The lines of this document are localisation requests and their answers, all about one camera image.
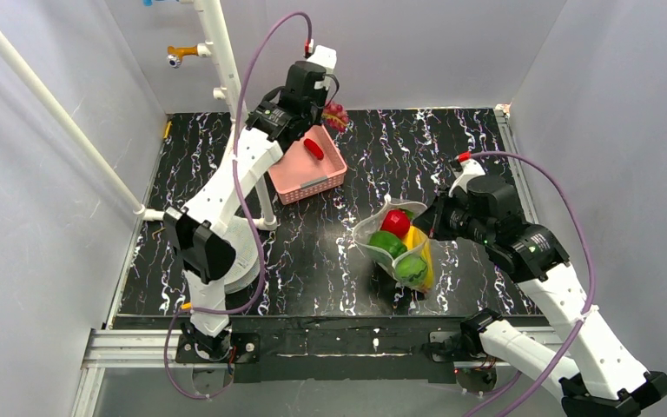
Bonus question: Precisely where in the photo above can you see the purple toy grapes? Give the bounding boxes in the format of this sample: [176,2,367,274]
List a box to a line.
[322,101,350,132]

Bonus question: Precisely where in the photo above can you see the yellow toy bananas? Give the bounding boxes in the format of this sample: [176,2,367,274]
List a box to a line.
[403,226,434,294]

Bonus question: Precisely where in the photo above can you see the red toy pepper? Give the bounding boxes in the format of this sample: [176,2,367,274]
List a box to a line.
[380,208,411,239]

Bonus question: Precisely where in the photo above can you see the green toy watermelon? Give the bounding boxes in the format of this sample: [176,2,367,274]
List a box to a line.
[394,254,429,288]

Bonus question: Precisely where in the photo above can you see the clear polka dot zip bag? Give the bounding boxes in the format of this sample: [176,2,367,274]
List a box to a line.
[353,195,434,294]

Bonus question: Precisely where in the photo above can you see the green toy vegetable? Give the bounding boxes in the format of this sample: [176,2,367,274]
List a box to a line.
[367,230,408,259]

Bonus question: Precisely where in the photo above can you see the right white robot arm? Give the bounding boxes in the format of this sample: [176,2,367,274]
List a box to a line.
[413,175,667,416]

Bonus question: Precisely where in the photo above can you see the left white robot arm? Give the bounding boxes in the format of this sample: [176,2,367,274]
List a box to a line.
[163,56,339,361]

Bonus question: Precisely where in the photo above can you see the red toy chili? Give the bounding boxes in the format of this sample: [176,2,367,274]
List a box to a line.
[303,138,325,161]

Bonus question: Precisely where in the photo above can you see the pink plastic basket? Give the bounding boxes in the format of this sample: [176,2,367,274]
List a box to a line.
[268,126,348,205]

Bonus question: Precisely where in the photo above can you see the orange toy faucet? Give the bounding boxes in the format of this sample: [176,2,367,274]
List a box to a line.
[167,45,198,69]

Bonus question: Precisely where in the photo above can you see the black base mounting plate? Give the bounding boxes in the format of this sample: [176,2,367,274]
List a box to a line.
[171,315,503,384]

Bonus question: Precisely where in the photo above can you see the blue toy faucet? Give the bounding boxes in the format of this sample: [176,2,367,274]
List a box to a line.
[142,0,179,7]

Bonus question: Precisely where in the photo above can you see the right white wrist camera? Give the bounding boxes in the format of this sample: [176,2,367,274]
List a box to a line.
[449,152,485,196]

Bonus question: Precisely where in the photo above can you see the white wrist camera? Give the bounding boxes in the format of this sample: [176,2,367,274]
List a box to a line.
[449,152,485,196]
[304,39,337,92]

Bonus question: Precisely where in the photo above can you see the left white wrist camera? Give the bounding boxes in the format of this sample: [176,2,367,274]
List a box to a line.
[304,39,337,92]

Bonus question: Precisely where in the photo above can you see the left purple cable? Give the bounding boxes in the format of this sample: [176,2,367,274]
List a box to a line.
[164,11,315,401]

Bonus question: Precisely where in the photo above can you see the purple cable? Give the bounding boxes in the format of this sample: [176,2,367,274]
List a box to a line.
[164,11,315,401]
[459,150,597,417]

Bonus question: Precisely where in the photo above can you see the white PVC pipe frame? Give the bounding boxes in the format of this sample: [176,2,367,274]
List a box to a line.
[0,0,280,231]

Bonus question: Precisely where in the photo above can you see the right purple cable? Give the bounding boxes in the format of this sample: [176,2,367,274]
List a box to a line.
[459,150,597,417]

